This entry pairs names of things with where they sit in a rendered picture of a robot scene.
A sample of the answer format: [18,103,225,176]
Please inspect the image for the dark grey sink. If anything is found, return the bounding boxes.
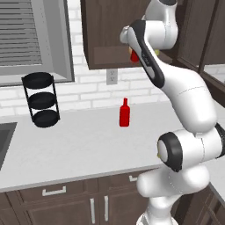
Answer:
[0,121,18,171]

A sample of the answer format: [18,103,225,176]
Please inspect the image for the dark brown cupboard door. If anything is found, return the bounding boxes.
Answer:
[0,192,22,225]
[99,189,152,225]
[20,197,101,225]

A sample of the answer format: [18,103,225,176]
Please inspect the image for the silver cupboard door handle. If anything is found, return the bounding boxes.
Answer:
[89,198,97,225]
[103,195,110,222]

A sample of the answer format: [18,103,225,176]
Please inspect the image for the white wall outlet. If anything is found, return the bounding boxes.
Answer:
[105,69,119,86]

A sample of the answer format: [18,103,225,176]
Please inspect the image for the window with grey blinds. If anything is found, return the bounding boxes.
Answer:
[0,0,75,87]

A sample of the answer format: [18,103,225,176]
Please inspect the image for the dark brown drawer front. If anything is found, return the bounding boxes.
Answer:
[98,169,159,195]
[17,178,99,205]

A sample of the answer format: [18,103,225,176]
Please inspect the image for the red condiment bottle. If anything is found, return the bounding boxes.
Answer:
[119,98,131,128]
[130,49,141,63]

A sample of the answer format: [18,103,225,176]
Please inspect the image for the dark brown cabinet door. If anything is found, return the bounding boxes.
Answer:
[175,0,225,108]
[80,0,152,70]

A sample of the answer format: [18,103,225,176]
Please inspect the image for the black three-tier stand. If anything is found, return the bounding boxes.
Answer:
[20,71,62,128]

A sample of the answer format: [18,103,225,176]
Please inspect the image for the dark brown cupboard run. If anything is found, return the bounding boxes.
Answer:
[171,185,225,225]

